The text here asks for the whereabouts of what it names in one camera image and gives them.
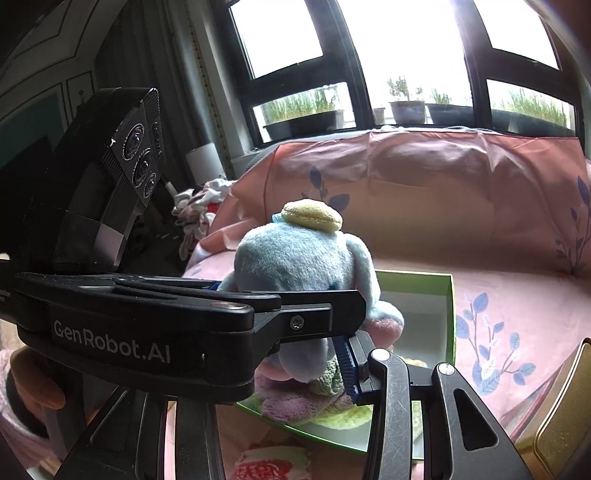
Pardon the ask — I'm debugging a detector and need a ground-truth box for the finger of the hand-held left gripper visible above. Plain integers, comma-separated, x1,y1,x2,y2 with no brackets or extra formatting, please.
252,289,368,345
202,276,241,296

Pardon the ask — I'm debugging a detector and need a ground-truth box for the dark planter with plants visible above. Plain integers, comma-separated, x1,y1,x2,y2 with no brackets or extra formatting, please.
425,89,477,126

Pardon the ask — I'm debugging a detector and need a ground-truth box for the purple towel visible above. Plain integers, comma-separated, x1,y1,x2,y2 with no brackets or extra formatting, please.
254,364,354,423

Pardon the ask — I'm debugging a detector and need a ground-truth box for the person's left hand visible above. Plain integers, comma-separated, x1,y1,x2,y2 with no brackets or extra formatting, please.
9,348,68,409

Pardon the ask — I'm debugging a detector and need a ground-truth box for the pile of clothes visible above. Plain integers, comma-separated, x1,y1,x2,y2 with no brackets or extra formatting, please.
172,179,237,261

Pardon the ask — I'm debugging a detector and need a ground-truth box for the tea tin with gold lid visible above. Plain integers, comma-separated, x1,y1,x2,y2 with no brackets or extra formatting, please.
501,339,591,480

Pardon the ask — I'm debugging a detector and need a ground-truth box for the pink deer-print sheet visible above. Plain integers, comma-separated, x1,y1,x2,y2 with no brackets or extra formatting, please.
182,251,591,480

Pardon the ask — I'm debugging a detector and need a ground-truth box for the green knitted cloth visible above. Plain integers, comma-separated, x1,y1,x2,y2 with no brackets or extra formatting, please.
309,360,347,395

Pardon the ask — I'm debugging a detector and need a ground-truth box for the green cardboard box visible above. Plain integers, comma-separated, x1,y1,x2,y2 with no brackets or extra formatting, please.
235,270,458,462

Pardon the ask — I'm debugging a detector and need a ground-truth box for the blue plush toy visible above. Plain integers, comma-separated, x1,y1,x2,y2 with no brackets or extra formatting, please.
217,199,404,384

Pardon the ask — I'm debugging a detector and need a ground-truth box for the red and white tissue pack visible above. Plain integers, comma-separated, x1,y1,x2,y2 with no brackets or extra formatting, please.
235,445,311,480

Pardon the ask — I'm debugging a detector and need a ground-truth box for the peach leaf-print sheet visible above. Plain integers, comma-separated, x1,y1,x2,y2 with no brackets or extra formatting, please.
191,128,591,278

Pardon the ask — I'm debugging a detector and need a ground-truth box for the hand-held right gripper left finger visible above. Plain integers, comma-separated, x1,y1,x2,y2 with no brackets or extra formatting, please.
60,385,227,480

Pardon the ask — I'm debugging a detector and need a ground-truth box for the white paper roll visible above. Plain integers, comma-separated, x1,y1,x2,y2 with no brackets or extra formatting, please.
186,142,228,184

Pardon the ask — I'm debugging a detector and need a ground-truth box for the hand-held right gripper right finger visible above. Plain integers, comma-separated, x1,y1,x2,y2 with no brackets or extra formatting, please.
333,335,534,480

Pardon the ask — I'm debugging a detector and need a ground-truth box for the grey pot with small tree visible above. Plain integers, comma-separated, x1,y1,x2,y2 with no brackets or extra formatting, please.
387,76,426,125

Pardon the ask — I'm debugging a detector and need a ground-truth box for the long black grass planter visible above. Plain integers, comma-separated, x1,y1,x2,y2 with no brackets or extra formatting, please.
489,88,571,132
262,90,346,140

